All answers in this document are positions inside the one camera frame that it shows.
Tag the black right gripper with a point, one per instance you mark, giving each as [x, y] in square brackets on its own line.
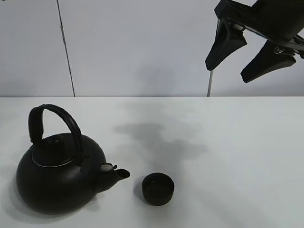
[278, 21]

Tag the small black teacup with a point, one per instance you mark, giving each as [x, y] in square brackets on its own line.
[157, 188]

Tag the black round tea kettle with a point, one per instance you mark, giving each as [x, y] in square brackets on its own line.
[64, 171]

